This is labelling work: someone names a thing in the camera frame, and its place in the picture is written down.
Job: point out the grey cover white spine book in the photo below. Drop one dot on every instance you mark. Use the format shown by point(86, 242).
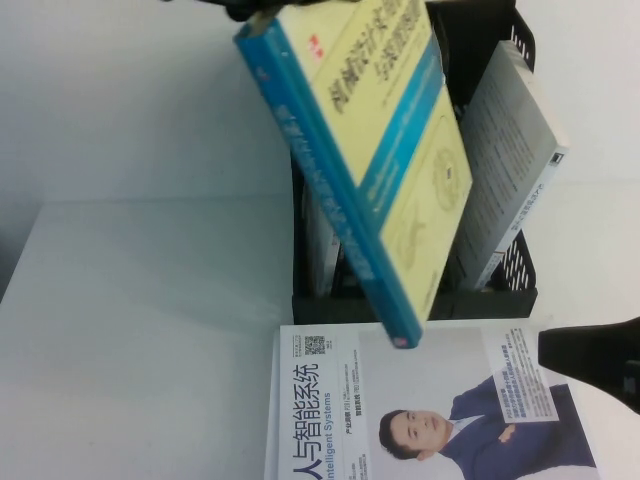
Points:
point(510, 150)

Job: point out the magazine with man in suit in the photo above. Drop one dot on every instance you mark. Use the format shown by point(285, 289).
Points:
point(400, 380)

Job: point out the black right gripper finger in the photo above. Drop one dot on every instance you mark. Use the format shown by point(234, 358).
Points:
point(590, 355)

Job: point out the yellow and blue mechanisms book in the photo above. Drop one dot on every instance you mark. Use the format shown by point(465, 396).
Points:
point(390, 125)

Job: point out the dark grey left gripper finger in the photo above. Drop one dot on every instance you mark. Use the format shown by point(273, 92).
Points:
point(245, 9)

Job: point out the black plastic book stand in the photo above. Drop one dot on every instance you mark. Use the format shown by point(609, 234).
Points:
point(500, 305)

